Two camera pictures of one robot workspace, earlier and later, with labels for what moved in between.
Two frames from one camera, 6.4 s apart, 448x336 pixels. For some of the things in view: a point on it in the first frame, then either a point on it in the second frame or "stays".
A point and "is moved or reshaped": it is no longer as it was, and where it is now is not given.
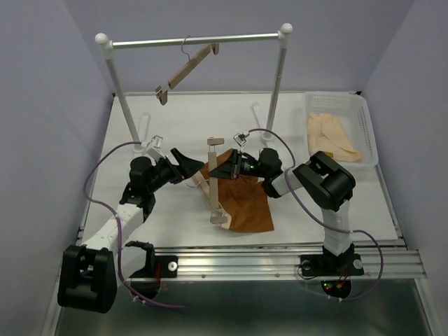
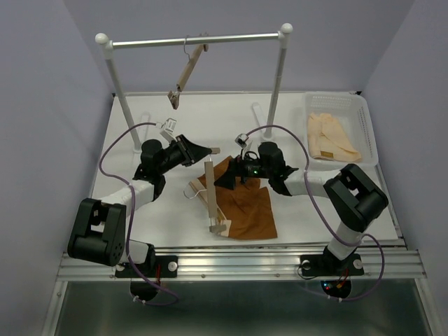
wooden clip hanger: (215, 217) is moved or reshaped
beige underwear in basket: (325, 135) stays
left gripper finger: (187, 166) → (192, 152)
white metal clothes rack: (107, 45) stays
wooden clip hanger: (162, 93) is moved or reshaped
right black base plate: (343, 266) stays
